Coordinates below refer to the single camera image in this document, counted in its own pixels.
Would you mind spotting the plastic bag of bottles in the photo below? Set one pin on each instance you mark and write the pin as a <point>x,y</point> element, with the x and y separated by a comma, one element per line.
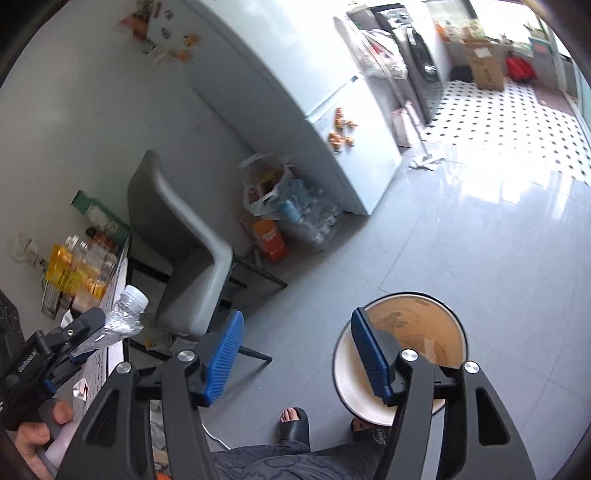
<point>273,190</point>

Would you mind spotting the large cardboard box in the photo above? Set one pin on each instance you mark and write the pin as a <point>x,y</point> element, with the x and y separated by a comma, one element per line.
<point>485,64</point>

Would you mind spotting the grey dining chair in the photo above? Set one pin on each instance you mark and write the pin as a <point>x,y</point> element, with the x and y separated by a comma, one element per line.
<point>201,261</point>

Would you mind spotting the person's left hand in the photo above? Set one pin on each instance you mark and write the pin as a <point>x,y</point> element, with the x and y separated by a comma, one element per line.
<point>32,435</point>

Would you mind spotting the white floor mop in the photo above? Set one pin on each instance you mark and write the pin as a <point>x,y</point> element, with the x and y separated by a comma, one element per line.
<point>390,75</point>

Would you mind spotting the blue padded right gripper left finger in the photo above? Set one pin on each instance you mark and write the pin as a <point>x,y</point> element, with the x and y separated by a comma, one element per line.
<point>216,353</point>

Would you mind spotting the white refrigerator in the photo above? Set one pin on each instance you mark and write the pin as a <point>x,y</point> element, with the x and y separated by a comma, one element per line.
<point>283,78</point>

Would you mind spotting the foot black slipper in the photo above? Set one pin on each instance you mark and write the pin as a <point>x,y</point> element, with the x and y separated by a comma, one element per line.
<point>294,427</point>
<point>365,431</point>

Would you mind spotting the yellow snack bag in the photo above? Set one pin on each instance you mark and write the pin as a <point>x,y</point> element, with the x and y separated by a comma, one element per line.
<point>60,273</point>

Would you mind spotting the silver washing machine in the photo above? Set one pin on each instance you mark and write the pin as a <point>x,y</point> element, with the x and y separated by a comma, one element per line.
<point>411,27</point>

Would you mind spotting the green white box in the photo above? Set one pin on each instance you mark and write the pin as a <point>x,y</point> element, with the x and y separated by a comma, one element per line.
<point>101,218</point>

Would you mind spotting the right foot black slipper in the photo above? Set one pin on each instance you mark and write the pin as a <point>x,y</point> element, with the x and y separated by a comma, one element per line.
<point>365,431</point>

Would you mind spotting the clear plastic jar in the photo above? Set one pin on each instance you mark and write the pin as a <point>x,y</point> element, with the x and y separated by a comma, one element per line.
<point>93,262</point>

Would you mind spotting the orange carton box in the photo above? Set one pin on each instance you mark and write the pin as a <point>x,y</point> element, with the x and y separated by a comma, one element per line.
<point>270,240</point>

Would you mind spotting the left foot black slipper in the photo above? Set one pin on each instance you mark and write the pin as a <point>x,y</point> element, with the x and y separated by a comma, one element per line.
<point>294,427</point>

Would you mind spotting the red bag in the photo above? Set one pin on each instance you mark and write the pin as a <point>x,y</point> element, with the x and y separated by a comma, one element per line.
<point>519,70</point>

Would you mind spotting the crushed clear plastic bottle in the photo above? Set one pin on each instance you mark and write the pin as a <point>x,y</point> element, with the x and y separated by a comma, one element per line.
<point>123,320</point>

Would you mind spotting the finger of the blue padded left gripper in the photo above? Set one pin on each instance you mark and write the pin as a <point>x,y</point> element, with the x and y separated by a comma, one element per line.
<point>51,389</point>
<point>81,358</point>

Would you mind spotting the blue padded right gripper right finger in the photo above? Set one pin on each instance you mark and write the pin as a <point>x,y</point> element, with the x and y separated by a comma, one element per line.
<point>378,351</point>

